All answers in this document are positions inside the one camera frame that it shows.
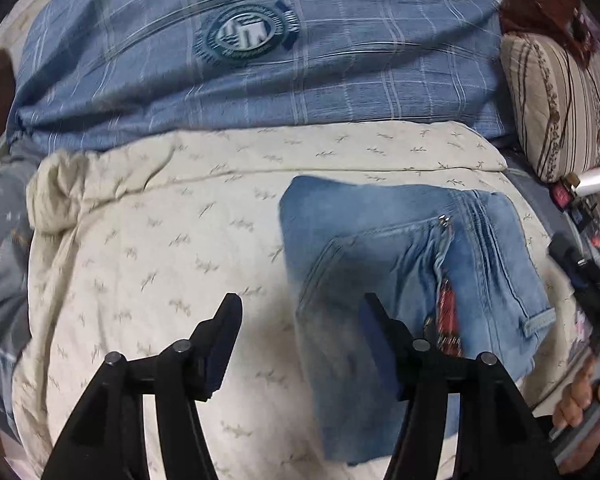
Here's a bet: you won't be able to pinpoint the blue plaid blanket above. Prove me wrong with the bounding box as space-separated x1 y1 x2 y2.
7 0 519 154

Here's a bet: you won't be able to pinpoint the small red packet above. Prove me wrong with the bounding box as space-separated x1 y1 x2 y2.
552 182 574 212

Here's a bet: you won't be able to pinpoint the reddish brown cloth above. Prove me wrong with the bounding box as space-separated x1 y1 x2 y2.
500 0 597 69

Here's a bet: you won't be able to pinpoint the striped beige pillow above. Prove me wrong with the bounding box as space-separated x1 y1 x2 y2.
500 32 600 184

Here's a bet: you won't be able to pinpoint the person's right hand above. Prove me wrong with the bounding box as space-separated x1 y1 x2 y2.
551 359 600 442

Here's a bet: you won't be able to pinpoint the cream leaf-print blanket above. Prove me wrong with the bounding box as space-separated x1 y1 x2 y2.
12 120 581 480

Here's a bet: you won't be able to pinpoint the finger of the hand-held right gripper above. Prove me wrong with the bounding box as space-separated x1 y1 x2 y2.
548 234 590 293

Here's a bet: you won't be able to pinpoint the blue denim pants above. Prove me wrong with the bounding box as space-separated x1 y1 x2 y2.
279 175 557 466

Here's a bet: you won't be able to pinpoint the grey printed duvet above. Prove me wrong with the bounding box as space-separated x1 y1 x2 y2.
0 135 42 442

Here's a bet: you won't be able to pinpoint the light blue bed sheet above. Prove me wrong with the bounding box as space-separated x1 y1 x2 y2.
504 164 572 237

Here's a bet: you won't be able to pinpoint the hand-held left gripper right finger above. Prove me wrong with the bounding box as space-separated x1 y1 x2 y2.
357 292 561 480

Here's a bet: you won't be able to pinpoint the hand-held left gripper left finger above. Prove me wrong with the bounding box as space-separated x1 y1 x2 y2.
41 292 244 480

